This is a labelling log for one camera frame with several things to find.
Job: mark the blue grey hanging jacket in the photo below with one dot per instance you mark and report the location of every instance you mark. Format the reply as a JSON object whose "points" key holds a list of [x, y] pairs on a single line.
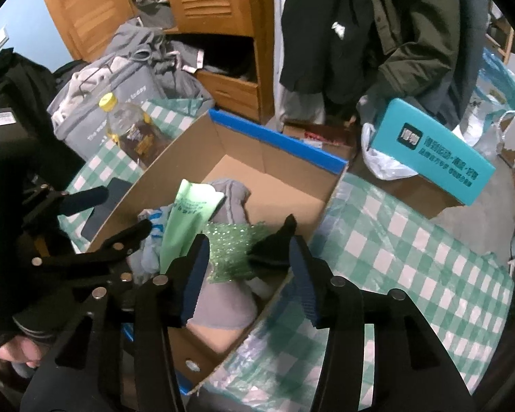
{"points": [[472, 8]]}

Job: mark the black hanging jacket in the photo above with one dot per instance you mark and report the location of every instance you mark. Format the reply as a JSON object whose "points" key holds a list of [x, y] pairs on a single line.
{"points": [[317, 51]]}

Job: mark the grey hoodie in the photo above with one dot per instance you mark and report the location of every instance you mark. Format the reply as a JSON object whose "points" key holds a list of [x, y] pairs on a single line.
{"points": [[176, 86]]}

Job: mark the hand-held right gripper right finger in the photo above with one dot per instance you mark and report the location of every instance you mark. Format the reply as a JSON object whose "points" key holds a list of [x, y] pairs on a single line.
{"points": [[304, 279]]}

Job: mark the person's left forearm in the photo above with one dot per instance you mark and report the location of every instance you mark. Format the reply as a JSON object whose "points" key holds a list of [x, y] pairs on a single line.
{"points": [[30, 326]]}

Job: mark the wooden shelf frame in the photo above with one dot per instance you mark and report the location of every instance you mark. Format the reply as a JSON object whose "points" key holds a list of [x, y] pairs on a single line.
{"points": [[504, 30]]}

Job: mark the clear blue plastic bag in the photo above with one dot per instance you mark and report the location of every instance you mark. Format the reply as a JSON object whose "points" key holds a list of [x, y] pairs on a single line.
{"points": [[493, 77]]}

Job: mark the black sock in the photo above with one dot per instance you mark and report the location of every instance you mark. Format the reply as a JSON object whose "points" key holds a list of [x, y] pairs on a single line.
{"points": [[270, 251]]}

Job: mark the olive hanging jacket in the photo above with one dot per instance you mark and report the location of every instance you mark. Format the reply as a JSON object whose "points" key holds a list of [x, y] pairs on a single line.
{"points": [[416, 30]]}

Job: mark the dark blue flat panel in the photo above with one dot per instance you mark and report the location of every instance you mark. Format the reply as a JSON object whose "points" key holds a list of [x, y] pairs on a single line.
{"points": [[103, 222]]}

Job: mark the grey folded clothes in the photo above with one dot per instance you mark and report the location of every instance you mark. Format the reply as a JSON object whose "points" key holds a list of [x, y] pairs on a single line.
{"points": [[150, 8]]}

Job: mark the brown cardboard box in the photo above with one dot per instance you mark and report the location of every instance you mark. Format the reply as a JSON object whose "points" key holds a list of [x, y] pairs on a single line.
{"points": [[412, 197]]}

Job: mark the teal printed box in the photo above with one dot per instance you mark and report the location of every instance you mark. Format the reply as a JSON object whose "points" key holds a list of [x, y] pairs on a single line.
{"points": [[433, 158]]}

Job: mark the black cloth bundle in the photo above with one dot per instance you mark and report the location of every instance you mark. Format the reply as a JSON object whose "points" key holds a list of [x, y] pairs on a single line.
{"points": [[13, 81]]}

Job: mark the green scrub pad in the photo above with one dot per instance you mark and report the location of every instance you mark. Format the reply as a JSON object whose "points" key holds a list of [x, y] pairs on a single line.
{"points": [[231, 244]]}

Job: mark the blue cardboard box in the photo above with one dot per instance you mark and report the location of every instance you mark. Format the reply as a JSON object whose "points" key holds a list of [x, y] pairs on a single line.
{"points": [[274, 180]]}

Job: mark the white hanging shirt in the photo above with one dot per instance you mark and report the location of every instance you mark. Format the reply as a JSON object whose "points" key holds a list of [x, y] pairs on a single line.
{"points": [[300, 107]]}

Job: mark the patterned clear plastic bag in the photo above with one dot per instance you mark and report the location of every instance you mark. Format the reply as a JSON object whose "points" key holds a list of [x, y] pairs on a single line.
{"points": [[148, 266]]}

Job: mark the light green packet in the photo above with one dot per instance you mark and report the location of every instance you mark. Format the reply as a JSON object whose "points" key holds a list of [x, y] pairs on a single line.
{"points": [[184, 219]]}

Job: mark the grey clothes pile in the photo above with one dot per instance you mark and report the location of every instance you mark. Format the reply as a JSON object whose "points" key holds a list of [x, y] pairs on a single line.
{"points": [[81, 128]]}

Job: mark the green white checked tablecloth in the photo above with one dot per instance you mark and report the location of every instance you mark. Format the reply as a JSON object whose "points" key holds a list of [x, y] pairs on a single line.
{"points": [[390, 240]]}

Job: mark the person's left hand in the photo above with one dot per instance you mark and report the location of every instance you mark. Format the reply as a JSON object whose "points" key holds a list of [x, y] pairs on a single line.
{"points": [[13, 349]]}

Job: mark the grey sock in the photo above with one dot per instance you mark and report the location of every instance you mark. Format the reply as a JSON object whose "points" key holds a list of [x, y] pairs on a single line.
{"points": [[234, 193]]}

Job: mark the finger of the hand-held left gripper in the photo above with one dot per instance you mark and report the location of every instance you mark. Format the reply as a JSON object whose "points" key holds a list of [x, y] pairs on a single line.
{"points": [[86, 199], [124, 238]]}

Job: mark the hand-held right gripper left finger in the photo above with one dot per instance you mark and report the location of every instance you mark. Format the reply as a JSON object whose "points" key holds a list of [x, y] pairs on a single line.
{"points": [[195, 274]]}

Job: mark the white wall switch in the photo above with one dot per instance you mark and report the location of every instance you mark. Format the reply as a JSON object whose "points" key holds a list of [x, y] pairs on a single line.
{"points": [[0, 38]]}

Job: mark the oil bottle with yellow cap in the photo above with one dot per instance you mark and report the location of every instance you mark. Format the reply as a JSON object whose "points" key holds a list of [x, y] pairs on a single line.
{"points": [[128, 133]]}

